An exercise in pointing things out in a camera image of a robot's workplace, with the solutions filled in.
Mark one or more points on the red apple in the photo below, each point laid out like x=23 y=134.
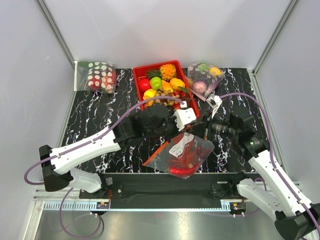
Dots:
x=144 y=85

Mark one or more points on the orange pineapple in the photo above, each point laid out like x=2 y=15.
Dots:
x=167 y=72

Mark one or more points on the purple onion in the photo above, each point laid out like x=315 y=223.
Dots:
x=200 y=87

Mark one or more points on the green apple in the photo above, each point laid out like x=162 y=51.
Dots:
x=155 y=83

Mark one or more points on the red chili pepper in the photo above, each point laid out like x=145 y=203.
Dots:
x=182 y=171

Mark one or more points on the spotted bag with vegetables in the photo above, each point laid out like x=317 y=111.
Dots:
x=209 y=74

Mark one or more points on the yellow pepper left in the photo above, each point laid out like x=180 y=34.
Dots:
x=150 y=93

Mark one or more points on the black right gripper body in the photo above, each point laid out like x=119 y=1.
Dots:
x=216 y=126

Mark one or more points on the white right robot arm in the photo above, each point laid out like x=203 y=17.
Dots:
x=294 y=215

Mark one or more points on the lychee and longan bunch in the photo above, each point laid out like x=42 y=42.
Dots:
x=177 y=94

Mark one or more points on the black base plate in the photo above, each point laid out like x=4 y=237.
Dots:
x=163 y=192

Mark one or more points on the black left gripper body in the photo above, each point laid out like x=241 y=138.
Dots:
x=169 y=128

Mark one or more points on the spotted bag with red fruit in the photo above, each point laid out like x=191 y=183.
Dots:
x=94 y=76

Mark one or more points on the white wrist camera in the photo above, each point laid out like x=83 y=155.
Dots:
x=214 y=102
x=184 y=117

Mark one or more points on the red plastic bin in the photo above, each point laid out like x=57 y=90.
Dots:
x=153 y=70

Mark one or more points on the clear zip top bag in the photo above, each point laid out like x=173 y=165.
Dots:
x=159 y=159

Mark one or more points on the aluminium front rail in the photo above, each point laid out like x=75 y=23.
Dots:
x=62 y=200

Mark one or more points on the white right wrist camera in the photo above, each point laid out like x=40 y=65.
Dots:
x=214 y=102

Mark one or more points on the red plastic lobster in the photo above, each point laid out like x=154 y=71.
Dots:
x=191 y=156

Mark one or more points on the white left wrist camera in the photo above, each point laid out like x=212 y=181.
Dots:
x=184 y=117

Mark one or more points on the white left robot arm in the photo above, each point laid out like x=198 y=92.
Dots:
x=59 y=164

